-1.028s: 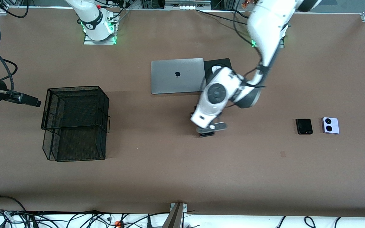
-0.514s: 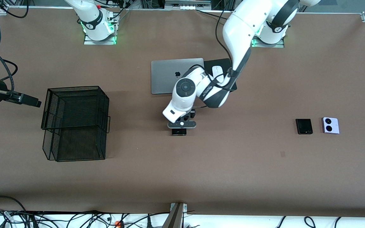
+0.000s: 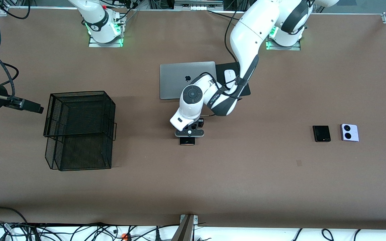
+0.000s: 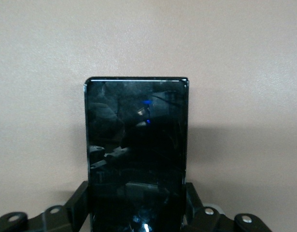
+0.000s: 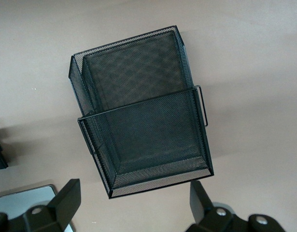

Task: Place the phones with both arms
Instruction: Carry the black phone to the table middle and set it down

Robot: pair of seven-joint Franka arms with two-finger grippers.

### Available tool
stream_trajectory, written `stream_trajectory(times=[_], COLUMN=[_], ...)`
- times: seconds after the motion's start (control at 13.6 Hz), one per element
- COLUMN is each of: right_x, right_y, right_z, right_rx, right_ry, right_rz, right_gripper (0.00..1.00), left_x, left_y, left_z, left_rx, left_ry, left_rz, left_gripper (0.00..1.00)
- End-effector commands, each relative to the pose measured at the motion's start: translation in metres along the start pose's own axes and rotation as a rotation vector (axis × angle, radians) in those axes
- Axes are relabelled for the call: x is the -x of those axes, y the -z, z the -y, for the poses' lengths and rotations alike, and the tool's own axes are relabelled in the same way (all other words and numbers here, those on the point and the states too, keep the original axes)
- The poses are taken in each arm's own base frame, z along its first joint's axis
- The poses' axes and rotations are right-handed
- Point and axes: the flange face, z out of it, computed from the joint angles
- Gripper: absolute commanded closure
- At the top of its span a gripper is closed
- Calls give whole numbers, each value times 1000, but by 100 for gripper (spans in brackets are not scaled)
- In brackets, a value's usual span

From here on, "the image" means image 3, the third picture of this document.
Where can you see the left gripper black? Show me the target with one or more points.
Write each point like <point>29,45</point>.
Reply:
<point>199,123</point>

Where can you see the black slab smartphone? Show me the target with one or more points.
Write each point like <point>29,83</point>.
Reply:
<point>187,141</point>

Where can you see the white lavender flip phone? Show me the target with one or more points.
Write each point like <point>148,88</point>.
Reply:
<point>343,133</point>

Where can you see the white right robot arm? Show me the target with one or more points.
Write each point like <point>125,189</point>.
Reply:
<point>95,16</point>

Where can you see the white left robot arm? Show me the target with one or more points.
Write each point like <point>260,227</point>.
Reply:
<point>256,30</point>

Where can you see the grey closed laptop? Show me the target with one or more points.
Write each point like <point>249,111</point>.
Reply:
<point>173,80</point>

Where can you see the white computer mouse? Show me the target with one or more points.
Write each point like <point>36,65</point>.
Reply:
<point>228,75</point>

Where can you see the black mouse pad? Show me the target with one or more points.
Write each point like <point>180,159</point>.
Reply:
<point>221,67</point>

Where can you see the small clear tape piece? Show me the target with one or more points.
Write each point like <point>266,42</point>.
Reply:
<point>299,163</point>

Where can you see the silver power strip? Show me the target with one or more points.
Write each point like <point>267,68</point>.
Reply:
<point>198,4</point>

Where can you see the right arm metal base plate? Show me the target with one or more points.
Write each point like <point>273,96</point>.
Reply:
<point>94,44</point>

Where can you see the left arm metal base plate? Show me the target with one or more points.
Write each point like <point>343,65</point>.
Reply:
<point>270,48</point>

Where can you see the aluminium profile post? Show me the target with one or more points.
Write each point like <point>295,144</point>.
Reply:
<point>184,231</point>

